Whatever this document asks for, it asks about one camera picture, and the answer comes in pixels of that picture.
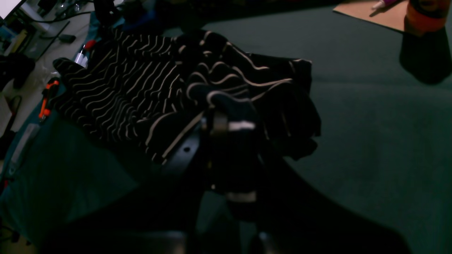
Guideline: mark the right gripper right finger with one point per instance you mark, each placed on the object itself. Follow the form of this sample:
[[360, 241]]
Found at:
[[291, 216]]

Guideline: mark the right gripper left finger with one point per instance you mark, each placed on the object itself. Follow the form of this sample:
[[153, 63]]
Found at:
[[160, 216]]

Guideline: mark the navy white striped t-shirt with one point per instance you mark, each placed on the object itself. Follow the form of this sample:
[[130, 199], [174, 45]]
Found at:
[[149, 91]]

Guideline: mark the teal table cloth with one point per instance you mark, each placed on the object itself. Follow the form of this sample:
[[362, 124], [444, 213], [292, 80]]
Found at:
[[385, 150]]

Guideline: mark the grey blister package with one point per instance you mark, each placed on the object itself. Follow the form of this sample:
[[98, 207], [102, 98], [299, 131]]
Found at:
[[19, 149]]

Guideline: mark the orange black utility knife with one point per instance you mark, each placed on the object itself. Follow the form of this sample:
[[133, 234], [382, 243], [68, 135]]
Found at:
[[50, 91]]

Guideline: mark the orange labelled bottle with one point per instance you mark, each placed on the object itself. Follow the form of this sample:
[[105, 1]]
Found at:
[[425, 16]]

